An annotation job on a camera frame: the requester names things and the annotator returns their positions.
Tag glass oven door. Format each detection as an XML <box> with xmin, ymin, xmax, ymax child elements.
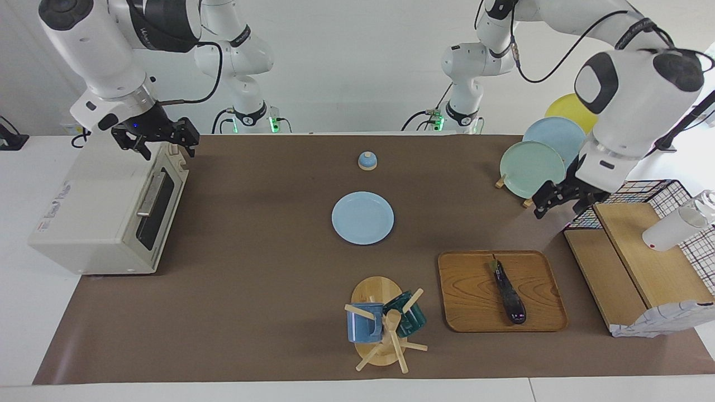
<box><xmin>124</xmin><ymin>154</ymin><xmax>189</xmax><ymax>264</ymax></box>

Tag black table clamp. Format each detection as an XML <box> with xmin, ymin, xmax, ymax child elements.
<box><xmin>0</xmin><ymin>116</ymin><xmax>30</xmax><ymax>151</ymax></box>

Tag black looped power cable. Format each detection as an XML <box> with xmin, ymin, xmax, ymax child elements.
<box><xmin>71</xmin><ymin>112</ymin><xmax>119</xmax><ymax>149</ymax></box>

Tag wooden serving tray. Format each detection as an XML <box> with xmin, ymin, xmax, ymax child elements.
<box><xmin>437</xmin><ymin>250</ymin><xmax>570</xmax><ymax>333</ymax></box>

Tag large yellow plate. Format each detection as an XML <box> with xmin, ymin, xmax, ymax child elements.
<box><xmin>545</xmin><ymin>93</ymin><xmax>599</xmax><ymax>135</ymax></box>

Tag dark purple eggplant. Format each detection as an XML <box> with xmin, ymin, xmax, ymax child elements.
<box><xmin>489</xmin><ymin>256</ymin><xmax>527</xmax><ymax>325</ymax></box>

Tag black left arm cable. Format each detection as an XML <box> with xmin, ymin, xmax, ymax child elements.
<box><xmin>509</xmin><ymin>8</ymin><xmax>671</xmax><ymax>84</ymax></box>

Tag large pale green plate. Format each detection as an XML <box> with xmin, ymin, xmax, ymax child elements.
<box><xmin>500</xmin><ymin>141</ymin><xmax>566</xmax><ymax>200</ymax></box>

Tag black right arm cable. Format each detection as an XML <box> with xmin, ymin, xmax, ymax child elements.
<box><xmin>158</xmin><ymin>41</ymin><xmax>225</xmax><ymax>107</ymax></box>

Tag black stand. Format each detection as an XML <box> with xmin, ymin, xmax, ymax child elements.
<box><xmin>650</xmin><ymin>89</ymin><xmax>715</xmax><ymax>152</ymax></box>

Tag large light blue plate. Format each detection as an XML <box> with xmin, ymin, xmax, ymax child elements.
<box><xmin>523</xmin><ymin>116</ymin><xmax>587</xmax><ymax>169</ymax></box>

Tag black arm base cable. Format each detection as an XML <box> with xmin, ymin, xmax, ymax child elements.
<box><xmin>402</xmin><ymin>84</ymin><xmax>454</xmax><ymax>132</ymax></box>
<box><xmin>211</xmin><ymin>108</ymin><xmax>235</xmax><ymax>135</ymax></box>

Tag wooden shelf with wire basket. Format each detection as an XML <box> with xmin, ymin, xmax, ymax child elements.
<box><xmin>563</xmin><ymin>180</ymin><xmax>715</xmax><ymax>338</ymax></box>

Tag dark green mug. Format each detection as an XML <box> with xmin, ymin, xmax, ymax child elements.
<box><xmin>383</xmin><ymin>290</ymin><xmax>427</xmax><ymax>337</ymax></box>

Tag brown table mat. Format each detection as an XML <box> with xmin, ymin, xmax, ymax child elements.
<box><xmin>32</xmin><ymin>133</ymin><xmax>715</xmax><ymax>386</ymax></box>

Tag wooden plate rack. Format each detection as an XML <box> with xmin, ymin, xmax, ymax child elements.
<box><xmin>495</xmin><ymin>174</ymin><xmax>538</xmax><ymax>208</ymax></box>

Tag beige toaster oven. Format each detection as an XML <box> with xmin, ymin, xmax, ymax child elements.
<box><xmin>29</xmin><ymin>134</ymin><xmax>189</xmax><ymax>275</ymax></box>

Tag small light blue plate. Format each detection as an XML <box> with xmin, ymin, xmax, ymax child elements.
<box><xmin>331</xmin><ymin>192</ymin><xmax>394</xmax><ymax>245</ymax></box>

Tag wooden mug tree stand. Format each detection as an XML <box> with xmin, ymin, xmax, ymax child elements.
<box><xmin>344</xmin><ymin>276</ymin><xmax>429</xmax><ymax>374</ymax></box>

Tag white bottle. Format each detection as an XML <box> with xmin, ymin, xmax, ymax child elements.
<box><xmin>642</xmin><ymin>190</ymin><xmax>715</xmax><ymax>252</ymax></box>

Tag blue mug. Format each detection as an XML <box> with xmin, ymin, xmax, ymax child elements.
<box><xmin>347</xmin><ymin>303</ymin><xmax>385</xmax><ymax>343</ymax></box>

